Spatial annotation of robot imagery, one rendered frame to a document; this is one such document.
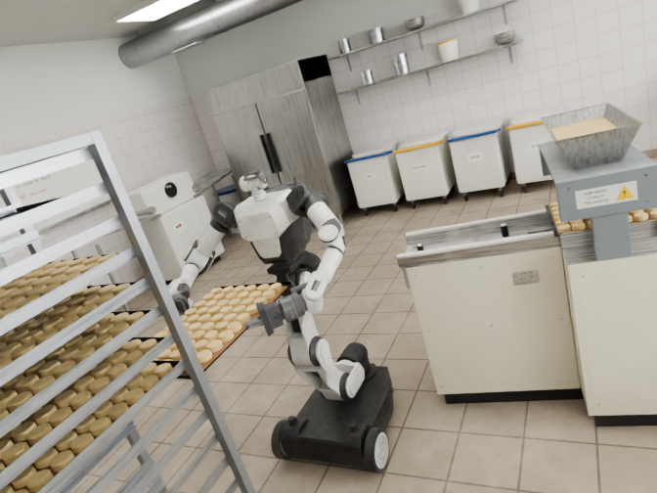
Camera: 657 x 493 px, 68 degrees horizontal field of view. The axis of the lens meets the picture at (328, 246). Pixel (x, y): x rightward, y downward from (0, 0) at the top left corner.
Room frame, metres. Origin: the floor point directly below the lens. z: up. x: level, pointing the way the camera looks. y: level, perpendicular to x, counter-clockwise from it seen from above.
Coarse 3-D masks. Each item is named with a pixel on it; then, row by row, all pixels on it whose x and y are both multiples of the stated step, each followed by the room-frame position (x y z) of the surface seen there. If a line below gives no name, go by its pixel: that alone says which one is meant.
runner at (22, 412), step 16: (144, 320) 1.23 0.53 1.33; (128, 336) 1.17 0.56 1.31; (96, 352) 1.09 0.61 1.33; (112, 352) 1.12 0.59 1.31; (80, 368) 1.05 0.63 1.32; (64, 384) 1.01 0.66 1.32; (32, 400) 0.95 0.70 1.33; (48, 400) 0.97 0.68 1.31; (16, 416) 0.91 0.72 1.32; (0, 432) 0.88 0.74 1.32
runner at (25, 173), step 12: (60, 156) 1.21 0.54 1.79; (72, 156) 1.23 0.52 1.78; (84, 156) 1.26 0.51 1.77; (24, 168) 1.13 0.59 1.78; (36, 168) 1.15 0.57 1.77; (48, 168) 1.17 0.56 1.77; (60, 168) 1.20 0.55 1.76; (0, 180) 1.08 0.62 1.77; (12, 180) 1.10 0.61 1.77; (24, 180) 1.12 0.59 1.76
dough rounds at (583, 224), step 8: (552, 208) 2.14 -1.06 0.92; (648, 208) 1.83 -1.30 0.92; (656, 208) 1.82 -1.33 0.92; (552, 216) 2.10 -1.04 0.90; (632, 216) 1.85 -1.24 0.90; (640, 216) 1.79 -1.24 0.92; (648, 216) 1.81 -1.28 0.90; (656, 216) 1.76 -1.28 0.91; (560, 224) 1.95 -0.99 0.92; (568, 224) 1.96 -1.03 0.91; (576, 224) 1.90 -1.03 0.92; (584, 224) 1.88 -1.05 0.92; (560, 232) 1.90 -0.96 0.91; (568, 232) 1.89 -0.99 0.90
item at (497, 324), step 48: (480, 240) 2.23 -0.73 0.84; (432, 288) 2.13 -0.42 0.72; (480, 288) 2.05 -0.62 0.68; (528, 288) 1.97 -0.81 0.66; (432, 336) 2.16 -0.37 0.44; (480, 336) 2.07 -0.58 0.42; (528, 336) 1.98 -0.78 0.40; (480, 384) 2.09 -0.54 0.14; (528, 384) 2.00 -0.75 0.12; (576, 384) 1.92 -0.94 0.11
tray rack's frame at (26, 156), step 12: (48, 144) 1.16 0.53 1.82; (60, 144) 1.19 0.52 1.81; (72, 144) 1.21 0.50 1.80; (84, 144) 1.24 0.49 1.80; (0, 156) 1.07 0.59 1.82; (12, 156) 1.09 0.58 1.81; (24, 156) 1.11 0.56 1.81; (36, 156) 1.13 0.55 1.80; (48, 156) 1.15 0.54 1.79; (0, 168) 1.06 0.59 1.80; (12, 168) 1.45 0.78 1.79
